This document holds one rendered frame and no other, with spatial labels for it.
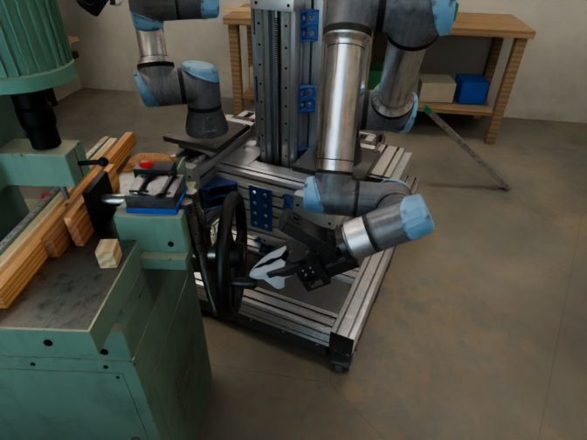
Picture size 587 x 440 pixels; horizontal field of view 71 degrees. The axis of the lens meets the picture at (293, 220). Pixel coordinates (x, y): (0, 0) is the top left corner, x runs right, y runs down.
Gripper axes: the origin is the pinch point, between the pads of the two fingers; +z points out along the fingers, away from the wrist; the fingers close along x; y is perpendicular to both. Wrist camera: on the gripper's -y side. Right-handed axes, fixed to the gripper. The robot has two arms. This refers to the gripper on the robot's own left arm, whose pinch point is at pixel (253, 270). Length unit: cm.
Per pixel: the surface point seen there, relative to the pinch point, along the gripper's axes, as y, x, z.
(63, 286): -19.6, -10.3, 26.0
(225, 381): 66, 29, 58
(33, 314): -20.5, -16.8, 27.4
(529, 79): 144, 306, -150
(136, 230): -17.3, 3.3, 17.1
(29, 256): -26.2, -6.8, 29.9
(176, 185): -20.1, 8.6, 6.7
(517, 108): 166, 306, -135
